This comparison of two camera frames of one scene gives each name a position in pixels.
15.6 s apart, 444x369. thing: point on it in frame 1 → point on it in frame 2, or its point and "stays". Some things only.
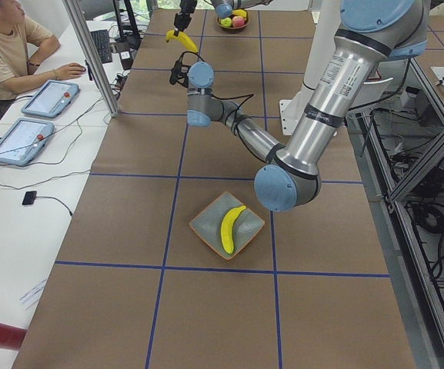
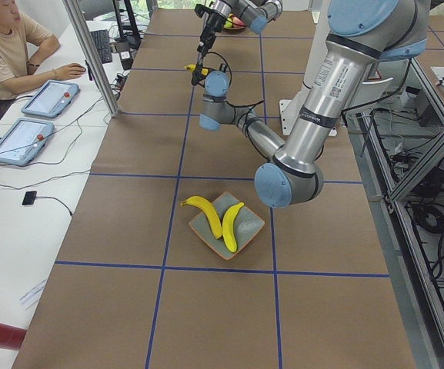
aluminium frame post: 75,13 stays
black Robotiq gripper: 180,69 → 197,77
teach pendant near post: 51,98 stays
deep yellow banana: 184,38 → 209,211
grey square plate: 208,223 stays
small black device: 29,198 stays
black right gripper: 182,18 → 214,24
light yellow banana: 227,227 stays
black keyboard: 101,38 stays
